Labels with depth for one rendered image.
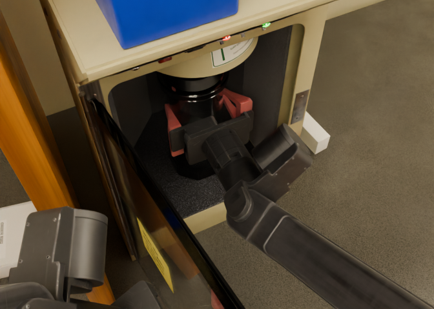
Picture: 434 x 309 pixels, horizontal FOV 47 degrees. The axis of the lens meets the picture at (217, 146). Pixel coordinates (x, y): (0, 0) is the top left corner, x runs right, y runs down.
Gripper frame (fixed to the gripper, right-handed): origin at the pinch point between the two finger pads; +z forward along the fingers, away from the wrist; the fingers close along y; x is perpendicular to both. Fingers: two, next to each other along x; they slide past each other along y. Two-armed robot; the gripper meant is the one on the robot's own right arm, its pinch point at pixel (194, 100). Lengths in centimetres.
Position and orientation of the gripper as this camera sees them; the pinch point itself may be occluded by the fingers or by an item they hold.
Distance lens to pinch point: 80.5
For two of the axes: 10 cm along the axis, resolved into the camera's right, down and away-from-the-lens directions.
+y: -9.0, 3.5, -2.5
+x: 0.0, 5.9, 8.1
